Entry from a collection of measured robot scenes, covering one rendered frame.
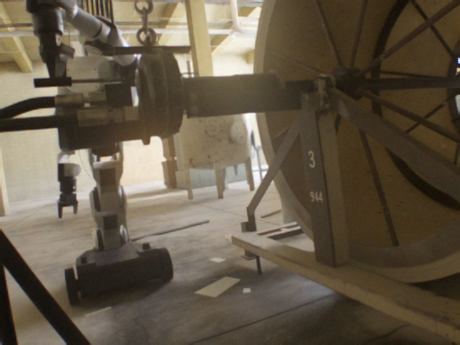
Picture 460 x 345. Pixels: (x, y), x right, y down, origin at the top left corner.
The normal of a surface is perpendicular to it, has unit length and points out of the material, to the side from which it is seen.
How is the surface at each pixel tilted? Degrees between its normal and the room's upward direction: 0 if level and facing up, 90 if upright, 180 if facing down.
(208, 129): 90
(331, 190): 90
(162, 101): 110
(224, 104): 90
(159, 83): 87
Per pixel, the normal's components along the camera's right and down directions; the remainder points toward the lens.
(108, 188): 0.22, -0.73
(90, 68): -0.34, 0.27
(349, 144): 0.32, -0.36
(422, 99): 0.39, 0.02
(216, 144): 0.09, 0.00
